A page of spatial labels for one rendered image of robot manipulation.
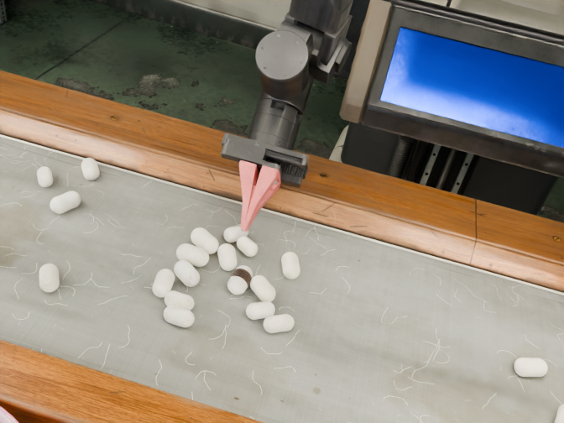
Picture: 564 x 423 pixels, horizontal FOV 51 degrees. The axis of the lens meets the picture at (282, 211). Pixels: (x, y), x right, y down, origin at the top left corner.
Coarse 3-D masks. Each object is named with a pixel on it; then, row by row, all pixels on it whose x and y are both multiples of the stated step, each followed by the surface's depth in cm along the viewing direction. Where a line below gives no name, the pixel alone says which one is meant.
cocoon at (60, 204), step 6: (66, 192) 70; (72, 192) 70; (54, 198) 69; (60, 198) 69; (66, 198) 70; (72, 198) 70; (78, 198) 71; (54, 204) 69; (60, 204) 69; (66, 204) 70; (72, 204) 70; (78, 204) 71; (54, 210) 69; (60, 210) 69; (66, 210) 70
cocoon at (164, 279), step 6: (162, 270) 64; (168, 270) 64; (156, 276) 63; (162, 276) 63; (168, 276) 63; (174, 276) 64; (156, 282) 62; (162, 282) 62; (168, 282) 63; (156, 288) 62; (162, 288) 62; (168, 288) 62; (156, 294) 62; (162, 294) 62
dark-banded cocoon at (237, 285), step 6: (234, 276) 64; (252, 276) 66; (228, 282) 64; (234, 282) 64; (240, 282) 64; (228, 288) 64; (234, 288) 64; (240, 288) 64; (246, 288) 65; (234, 294) 64; (240, 294) 65
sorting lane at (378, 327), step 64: (0, 192) 72; (64, 192) 73; (128, 192) 75; (192, 192) 77; (0, 256) 64; (64, 256) 65; (128, 256) 67; (256, 256) 70; (320, 256) 72; (384, 256) 73; (0, 320) 58; (64, 320) 59; (128, 320) 60; (256, 320) 63; (320, 320) 64; (384, 320) 66; (448, 320) 67; (512, 320) 69; (192, 384) 56; (256, 384) 57; (320, 384) 58; (384, 384) 59; (448, 384) 60; (512, 384) 62
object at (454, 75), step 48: (384, 0) 36; (384, 48) 36; (432, 48) 36; (480, 48) 35; (528, 48) 35; (384, 96) 36; (432, 96) 36; (480, 96) 36; (528, 96) 35; (480, 144) 36; (528, 144) 36
